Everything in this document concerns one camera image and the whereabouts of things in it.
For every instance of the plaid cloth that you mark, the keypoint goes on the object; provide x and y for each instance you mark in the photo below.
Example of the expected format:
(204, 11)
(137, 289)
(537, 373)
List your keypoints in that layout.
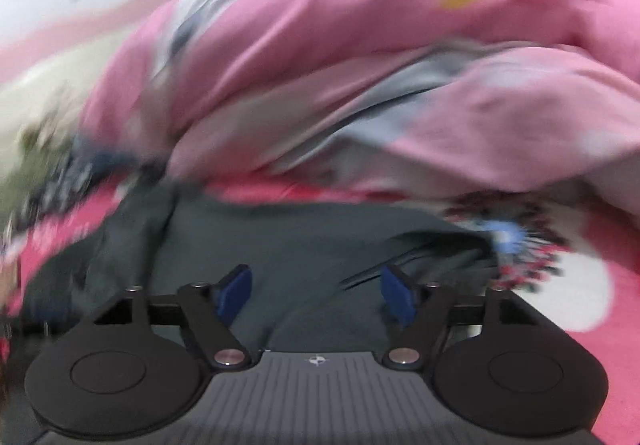
(75, 180)

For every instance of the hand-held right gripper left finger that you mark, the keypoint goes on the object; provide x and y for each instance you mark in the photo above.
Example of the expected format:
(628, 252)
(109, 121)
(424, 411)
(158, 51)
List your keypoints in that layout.
(232, 297)

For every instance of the pink floral blanket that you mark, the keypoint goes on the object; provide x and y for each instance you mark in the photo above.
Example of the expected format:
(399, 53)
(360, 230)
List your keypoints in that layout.
(620, 275)

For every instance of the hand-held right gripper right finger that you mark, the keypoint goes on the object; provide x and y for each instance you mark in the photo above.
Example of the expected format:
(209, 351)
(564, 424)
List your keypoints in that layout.
(397, 297)

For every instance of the green floral cloth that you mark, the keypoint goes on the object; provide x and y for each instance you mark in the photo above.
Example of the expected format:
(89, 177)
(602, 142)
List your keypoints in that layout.
(30, 190)

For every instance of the pink and white headboard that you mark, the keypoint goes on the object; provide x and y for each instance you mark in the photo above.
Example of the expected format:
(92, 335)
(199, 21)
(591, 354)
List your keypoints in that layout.
(50, 90)

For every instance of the pink and blue duvet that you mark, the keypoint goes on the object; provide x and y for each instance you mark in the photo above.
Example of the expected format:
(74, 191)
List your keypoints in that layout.
(350, 50)

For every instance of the dark grey shorts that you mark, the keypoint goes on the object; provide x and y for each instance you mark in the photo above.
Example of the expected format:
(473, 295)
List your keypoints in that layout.
(310, 245)

